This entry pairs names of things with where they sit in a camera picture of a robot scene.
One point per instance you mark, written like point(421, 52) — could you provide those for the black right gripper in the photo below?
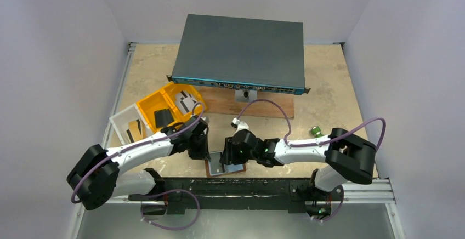
point(228, 158)

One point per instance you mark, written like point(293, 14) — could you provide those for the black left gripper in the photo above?
point(200, 149)

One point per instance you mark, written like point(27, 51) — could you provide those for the brown leather card holder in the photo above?
point(214, 168)

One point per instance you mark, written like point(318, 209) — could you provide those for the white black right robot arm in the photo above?
point(348, 156)

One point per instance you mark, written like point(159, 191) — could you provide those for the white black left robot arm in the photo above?
point(102, 174)

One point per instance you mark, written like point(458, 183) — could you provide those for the black card in bin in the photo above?
point(163, 118)

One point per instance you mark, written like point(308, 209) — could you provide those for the white cards in bin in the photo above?
point(185, 102)

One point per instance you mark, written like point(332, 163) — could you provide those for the yellow plastic bin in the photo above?
point(164, 98)

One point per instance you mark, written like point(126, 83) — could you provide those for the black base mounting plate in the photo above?
point(294, 195)

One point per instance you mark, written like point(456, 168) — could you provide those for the white plastic bin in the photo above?
point(121, 119)

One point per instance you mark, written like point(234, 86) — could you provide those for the green toy figure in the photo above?
point(316, 131)

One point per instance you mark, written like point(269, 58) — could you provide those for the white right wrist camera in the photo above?
point(239, 125)

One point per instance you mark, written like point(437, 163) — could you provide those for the grey metal camera stand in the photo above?
point(245, 96)

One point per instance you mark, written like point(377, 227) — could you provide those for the grey blue network switch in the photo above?
point(241, 54)

